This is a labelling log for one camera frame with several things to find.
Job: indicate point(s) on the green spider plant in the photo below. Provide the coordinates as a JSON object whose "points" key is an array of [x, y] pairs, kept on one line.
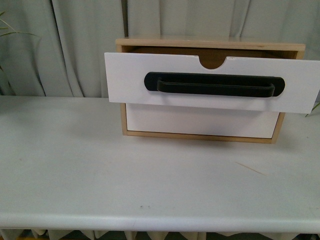
{"points": [[6, 29]]}

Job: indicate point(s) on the wooden drawer cabinet frame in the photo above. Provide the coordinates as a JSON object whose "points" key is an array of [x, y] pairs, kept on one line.
{"points": [[212, 53]]}

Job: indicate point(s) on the grey curtain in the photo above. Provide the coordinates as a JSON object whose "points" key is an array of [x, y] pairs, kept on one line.
{"points": [[68, 58]]}

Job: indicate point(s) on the black upper drawer handle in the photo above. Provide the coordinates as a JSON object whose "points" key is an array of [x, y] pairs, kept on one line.
{"points": [[215, 84]]}

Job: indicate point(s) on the white drawer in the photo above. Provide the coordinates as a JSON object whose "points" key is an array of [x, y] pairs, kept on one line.
{"points": [[125, 73], [200, 121]]}

